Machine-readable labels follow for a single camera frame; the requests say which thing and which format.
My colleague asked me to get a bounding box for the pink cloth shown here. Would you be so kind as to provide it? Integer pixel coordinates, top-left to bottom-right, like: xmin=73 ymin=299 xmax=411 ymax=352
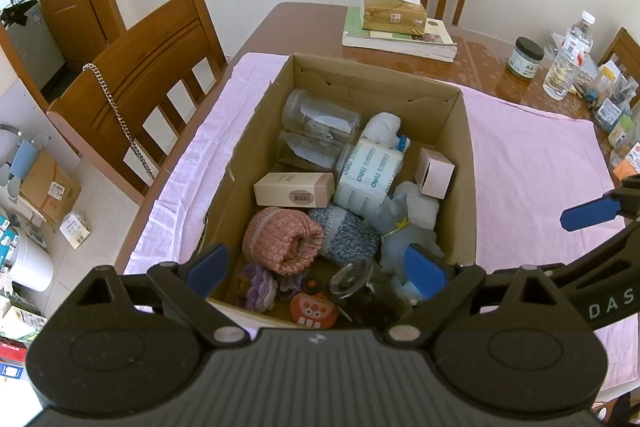
xmin=122 ymin=52 xmax=640 ymax=403

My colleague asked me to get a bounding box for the pink knitted hat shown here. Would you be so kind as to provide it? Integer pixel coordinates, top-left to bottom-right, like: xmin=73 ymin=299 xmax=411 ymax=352
xmin=242 ymin=205 xmax=325 ymax=276

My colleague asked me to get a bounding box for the white bucket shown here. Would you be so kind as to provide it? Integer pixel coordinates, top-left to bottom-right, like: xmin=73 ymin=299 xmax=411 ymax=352
xmin=7 ymin=231 xmax=54 ymax=293

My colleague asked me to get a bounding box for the clear jar with dark contents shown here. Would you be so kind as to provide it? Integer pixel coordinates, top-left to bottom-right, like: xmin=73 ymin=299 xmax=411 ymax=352
xmin=327 ymin=257 xmax=413 ymax=325
xmin=274 ymin=131 xmax=353 ymax=172

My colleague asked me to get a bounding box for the white appliance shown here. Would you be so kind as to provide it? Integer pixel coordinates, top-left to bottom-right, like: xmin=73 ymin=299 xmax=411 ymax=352
xmin=0 ymin=2 xmax=66 ymax=80

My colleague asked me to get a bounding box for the clear water bottle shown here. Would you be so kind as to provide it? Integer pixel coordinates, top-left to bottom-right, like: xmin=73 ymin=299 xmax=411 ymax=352
xmin=543 ymin=10 xmax=596 ymax=102

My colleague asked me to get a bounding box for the small pink box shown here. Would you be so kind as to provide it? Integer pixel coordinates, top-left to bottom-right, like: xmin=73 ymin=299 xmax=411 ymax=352
xmin=413 ymin=147 xmax=456 ymax=199

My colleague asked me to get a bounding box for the dark garment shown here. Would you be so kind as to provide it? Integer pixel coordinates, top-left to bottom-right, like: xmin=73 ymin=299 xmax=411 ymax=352
xmin=0 ymin=0 xmax=40 ymax=26

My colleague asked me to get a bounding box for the brown floor carton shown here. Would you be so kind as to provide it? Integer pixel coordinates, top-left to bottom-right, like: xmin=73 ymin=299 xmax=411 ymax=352
xmin=19 ymin=149 xmax=82 ymax=226

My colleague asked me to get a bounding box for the white sock with blue cuff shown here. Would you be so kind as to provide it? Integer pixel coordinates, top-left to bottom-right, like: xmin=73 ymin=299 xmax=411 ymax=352
xmin=361 ymin=112 xmax=412 ymax=152

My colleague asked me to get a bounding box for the brown cardboard box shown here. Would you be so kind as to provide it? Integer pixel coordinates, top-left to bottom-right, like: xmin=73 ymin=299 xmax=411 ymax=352
xmin=197 ymin=53 xmax=478 ymax=339

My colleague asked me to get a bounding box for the clear packing tape roll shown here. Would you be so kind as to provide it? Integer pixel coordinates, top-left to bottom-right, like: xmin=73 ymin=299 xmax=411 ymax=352
xmin=333 ymin=138 xmax=405 ymax=214

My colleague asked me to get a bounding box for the light grey striped sock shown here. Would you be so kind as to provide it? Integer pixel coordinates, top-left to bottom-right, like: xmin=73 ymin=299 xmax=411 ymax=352
xmin=395 ymin=181 xmax=441 ymax=230

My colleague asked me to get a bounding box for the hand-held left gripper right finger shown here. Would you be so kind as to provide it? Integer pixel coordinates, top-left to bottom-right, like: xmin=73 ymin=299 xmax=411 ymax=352
xmin=384 ymin=244 xmax=591 ymax=350

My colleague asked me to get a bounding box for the thin green book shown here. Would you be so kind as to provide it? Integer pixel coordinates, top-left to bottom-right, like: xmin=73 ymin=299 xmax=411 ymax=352
xmin=345 ymin=6 xmax=373 ymax=38

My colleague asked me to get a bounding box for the gold tissue box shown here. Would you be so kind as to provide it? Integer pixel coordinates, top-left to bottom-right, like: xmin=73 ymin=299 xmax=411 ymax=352
xmin=361 ymin=0 xmax=429 ymax=32

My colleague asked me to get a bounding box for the beige rectangular box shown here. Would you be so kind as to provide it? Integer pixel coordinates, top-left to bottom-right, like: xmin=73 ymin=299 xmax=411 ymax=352
xmin=253 ymin=172 xmax=336 ymax=209

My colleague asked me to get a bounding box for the purple crocheted keychain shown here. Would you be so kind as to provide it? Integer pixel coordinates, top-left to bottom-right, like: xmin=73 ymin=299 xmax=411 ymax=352
xmin=239 ymin=262 xmax=278 ymax=314

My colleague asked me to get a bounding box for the red cartoon figure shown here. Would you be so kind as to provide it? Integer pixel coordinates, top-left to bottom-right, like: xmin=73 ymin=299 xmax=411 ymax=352
xmin=290 ymin=292 xmax=337 ymax=327

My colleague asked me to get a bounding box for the yellow capped small bottle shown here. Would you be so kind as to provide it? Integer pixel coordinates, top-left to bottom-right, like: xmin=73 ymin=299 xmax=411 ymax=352
xmin=597 ymin=62 xmax=621 ymax=95

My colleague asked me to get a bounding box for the wooden desktop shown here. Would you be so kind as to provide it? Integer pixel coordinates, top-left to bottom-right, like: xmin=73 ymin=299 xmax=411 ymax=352
xmin=220 ymin=2 xmax=640 ymax=178

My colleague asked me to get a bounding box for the metal chain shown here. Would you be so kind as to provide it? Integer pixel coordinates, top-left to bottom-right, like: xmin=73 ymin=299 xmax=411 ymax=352
xmin=82 ymin=63 xmax=157 ymax=182

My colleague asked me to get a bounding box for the green lidded container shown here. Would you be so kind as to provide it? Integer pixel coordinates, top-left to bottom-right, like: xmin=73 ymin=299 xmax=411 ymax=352
xmin=607 ymin=114 xmax=635 ymax=142

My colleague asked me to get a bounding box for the grey knitted sock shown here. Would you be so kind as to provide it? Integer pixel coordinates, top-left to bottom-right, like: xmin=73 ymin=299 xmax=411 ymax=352
xmin=307 ymin=204 xmax=382 ymax=266

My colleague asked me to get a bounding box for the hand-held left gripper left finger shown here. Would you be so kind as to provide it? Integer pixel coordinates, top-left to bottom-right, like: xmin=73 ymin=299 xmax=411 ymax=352
xmin=55 ymin=242 xmax=260 ymax=350

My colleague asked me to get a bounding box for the black lidded glass jar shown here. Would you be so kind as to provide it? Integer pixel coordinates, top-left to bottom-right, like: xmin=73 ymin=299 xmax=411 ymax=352
xmin=506 ymin=37 xmax=546 ymax=81

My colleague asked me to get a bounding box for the white blue plastic chair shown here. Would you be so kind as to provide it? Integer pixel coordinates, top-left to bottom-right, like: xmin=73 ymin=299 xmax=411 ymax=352
xmin=0 ymin=123 xmax=37 ymax=204

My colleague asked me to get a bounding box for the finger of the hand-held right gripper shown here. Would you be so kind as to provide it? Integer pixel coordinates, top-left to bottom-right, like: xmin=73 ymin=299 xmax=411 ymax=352
xmin=560 ymin=174 xmax=640 ymax=231
xmin=487 ymin=221 xmax=640 ymax=295

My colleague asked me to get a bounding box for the wooden chair with chain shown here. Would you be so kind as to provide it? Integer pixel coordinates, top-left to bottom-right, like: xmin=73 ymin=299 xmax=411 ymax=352
xmin=46 ymin=0 xmax=229 ymax=208

